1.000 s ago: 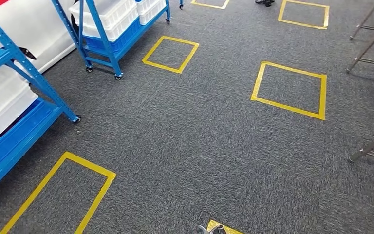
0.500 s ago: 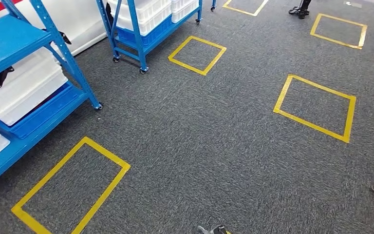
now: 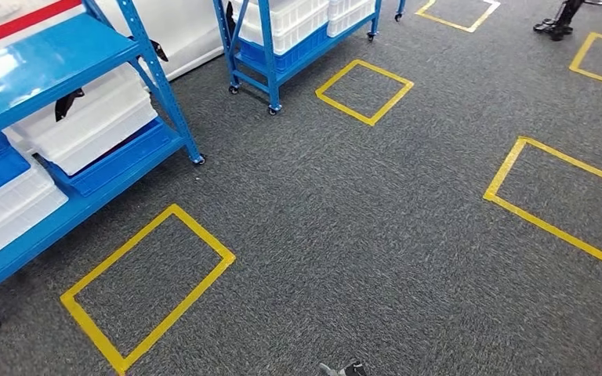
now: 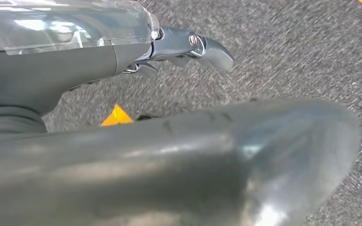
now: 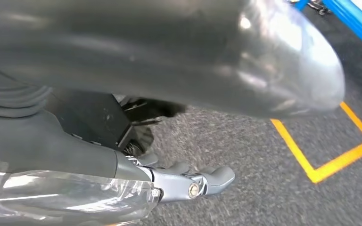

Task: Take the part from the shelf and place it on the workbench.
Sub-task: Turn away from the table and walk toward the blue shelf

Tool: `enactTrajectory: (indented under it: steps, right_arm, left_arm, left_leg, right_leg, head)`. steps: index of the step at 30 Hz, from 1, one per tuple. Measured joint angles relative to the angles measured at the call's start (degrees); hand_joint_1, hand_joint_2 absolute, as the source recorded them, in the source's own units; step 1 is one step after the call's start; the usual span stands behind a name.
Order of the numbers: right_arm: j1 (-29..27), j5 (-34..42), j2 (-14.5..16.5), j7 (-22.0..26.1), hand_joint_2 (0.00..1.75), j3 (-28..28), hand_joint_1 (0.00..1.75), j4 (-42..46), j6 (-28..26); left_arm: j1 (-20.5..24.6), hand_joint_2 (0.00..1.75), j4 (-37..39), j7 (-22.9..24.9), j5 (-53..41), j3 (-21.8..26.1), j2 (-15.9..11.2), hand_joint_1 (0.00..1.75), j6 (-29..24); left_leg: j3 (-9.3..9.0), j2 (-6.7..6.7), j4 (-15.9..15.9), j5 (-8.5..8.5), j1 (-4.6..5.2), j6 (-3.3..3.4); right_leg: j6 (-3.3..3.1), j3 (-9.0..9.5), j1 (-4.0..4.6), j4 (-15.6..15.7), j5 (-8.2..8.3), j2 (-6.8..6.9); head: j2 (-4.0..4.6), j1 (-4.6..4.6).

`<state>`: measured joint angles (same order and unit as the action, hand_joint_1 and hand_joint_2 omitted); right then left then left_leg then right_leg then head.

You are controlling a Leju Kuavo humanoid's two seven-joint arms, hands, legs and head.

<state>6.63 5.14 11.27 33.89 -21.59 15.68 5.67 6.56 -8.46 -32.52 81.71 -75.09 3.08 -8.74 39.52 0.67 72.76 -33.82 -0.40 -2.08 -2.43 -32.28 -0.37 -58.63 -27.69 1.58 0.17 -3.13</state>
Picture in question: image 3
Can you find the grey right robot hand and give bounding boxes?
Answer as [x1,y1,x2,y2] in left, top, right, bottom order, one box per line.
[319,361,367,376]

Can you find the blue metal shelf rack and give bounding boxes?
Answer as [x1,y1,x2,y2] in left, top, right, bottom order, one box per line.
[0,0,207,333]
[212,0,407,116]

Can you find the white car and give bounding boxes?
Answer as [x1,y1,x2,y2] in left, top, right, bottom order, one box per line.
[0,0,227,81]

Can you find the black stand legs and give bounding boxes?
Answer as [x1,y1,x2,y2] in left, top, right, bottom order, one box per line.
[533,0,585,42]

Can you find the red barrier belt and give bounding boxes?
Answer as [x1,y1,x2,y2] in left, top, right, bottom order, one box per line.
[0,0,83,53]

